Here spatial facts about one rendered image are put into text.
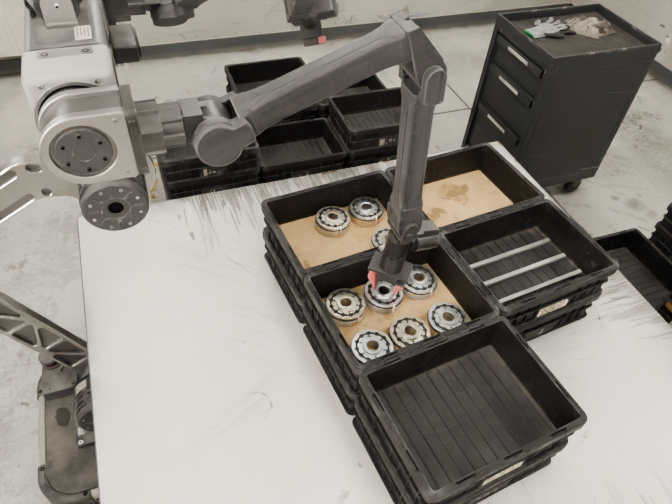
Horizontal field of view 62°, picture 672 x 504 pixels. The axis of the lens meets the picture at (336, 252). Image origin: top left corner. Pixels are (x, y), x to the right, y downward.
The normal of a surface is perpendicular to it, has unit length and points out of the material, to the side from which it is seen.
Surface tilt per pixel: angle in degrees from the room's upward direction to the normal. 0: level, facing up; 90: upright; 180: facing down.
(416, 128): 90
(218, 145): 90
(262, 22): 90
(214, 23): 90
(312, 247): 0
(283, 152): 0
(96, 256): 0
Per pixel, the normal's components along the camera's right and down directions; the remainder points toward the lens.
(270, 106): 0.40, 0.62
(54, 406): 0.07, -0.69
